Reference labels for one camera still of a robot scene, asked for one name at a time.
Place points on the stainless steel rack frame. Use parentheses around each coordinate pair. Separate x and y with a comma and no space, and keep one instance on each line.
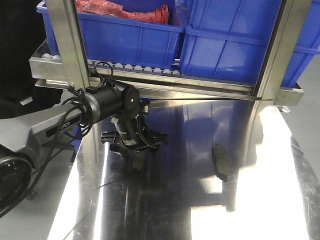
(72,69)

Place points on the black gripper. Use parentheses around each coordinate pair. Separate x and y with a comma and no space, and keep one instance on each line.
(132,132)

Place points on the dark brake pad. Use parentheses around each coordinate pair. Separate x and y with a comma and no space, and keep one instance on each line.
(138,161)
(221,162)

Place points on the black office chair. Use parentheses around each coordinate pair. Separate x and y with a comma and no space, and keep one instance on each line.
(23,105)

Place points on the blue bin with red bag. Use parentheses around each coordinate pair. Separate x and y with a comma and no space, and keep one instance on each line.
(146,33)

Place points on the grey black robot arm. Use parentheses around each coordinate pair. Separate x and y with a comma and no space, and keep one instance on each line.
(86,108)

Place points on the large blue plastic bin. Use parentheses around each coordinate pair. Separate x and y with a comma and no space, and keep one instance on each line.
(226,39)

